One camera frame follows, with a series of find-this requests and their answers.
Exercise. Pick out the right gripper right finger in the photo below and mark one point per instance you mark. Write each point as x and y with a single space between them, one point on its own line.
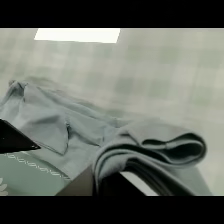
118 186

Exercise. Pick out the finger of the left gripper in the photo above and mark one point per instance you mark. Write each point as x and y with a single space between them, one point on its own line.
15 138

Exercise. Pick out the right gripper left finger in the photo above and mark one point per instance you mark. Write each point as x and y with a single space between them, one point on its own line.
80 186

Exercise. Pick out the light blue T-shirt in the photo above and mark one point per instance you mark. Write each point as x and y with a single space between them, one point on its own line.
83 130

